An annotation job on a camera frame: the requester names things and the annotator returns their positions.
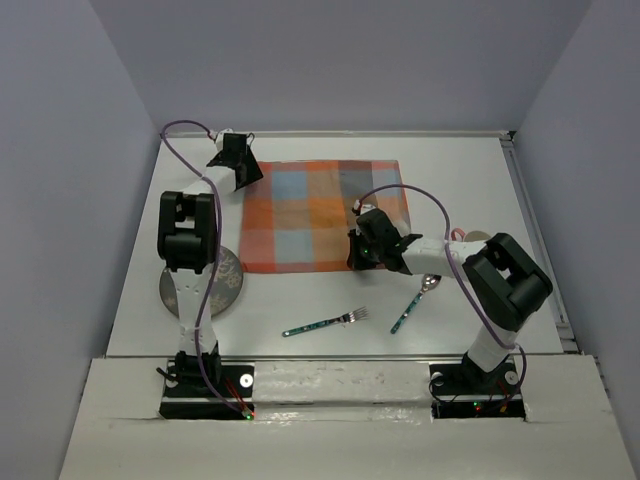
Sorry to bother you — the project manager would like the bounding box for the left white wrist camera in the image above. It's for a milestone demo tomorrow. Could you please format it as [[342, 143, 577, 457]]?
[[208, 129, 229, 143]]

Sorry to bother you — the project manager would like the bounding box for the fork with green handle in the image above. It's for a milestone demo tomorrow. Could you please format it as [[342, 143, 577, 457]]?
[[282, 307, 368, 338]]

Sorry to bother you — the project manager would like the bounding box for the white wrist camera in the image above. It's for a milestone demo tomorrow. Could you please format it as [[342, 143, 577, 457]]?
[[208, 129, 229, 143], [352, 200, 377, 216]]

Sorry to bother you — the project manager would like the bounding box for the orange grey checked cloth napkin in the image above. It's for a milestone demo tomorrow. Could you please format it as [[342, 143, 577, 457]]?
[[238, 160, 402, 274]]

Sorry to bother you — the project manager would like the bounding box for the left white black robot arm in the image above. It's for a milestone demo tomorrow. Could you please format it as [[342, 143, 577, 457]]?
[[157, 120, 263, 402]]

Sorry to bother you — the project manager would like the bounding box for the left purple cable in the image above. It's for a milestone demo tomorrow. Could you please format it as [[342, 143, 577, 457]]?
[[160, 119, 254, 419]]

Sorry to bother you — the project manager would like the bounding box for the pink ceramic mug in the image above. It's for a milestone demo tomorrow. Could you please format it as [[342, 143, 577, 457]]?
[[450, 228, 491, 242]]

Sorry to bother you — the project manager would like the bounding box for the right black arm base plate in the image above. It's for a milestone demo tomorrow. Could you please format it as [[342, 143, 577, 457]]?
[[428, 361, 526, 420]]

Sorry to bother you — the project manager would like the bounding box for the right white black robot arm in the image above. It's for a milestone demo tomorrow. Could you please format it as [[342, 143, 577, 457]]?
[[347, 206, 553, 394]]

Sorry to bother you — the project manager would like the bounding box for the grey plate with deer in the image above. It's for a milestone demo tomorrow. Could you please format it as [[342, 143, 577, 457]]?
[[159, 247, 244, 318]]

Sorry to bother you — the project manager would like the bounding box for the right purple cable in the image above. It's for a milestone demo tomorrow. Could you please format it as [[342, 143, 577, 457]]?
[[355, 183, 527, 414]]

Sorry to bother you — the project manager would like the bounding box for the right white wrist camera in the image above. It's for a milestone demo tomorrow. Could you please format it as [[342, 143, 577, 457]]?
[[352, 200, 377, 216]]

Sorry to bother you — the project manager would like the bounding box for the spoon with green handle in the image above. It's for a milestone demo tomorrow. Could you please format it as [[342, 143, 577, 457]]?
[[389, 274, 442, 335]]

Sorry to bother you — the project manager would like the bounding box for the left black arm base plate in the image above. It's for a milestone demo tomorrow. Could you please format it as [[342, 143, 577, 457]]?
[[156, 360, 255, 421]]

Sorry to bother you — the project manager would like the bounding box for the purple cable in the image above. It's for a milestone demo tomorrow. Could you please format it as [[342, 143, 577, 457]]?
[[160, 119, 254, 419], [355, 183, 527, 414]]

